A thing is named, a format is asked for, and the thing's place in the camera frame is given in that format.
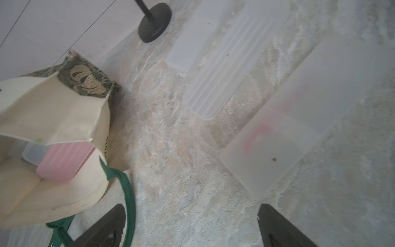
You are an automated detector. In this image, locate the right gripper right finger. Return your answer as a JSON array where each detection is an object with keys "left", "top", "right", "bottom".
[{"left": 257, "top": 204, "right": 318, "bottom": 247}]

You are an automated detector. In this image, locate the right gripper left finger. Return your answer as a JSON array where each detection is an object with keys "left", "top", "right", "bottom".
[{"left": 71, "top": 204, "right": 126, "bottom": 247}]

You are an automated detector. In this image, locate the pink translucent pencil case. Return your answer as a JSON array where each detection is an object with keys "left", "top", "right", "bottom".
[{"left": 36, "top": 142, "right": 95, "bottom": 182}]

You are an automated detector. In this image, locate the cream canvas tote bag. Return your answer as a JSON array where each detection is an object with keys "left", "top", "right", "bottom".
[{"left": 1, "top": 50, "right": 136, "bottom": 247}]

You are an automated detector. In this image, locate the frosted case with pink mark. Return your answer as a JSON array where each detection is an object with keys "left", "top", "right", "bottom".
[{"left": 219, "top": 35, "right": 395, "bottom": 199}]

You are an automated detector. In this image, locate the ribbed clear pencil case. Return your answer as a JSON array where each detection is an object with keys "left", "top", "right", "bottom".
[{"left": 183, "top": 1, "right": 290, "bottom": 120}]

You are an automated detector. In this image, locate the clear translucent pencil case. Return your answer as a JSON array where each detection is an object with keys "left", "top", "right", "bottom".
[{"left": 166, "top": 0, "right": 235, "bottom": 75}]

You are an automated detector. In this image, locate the clear rounded pencil case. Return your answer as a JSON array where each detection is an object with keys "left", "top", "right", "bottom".
[{"left": 22, "top": 143, "right": 50, "bottom": 166}]

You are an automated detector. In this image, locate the black microphone stand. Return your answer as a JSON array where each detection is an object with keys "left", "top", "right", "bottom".
[{"left": 135, "top": 0, "right": 172, "bottom": 43}]

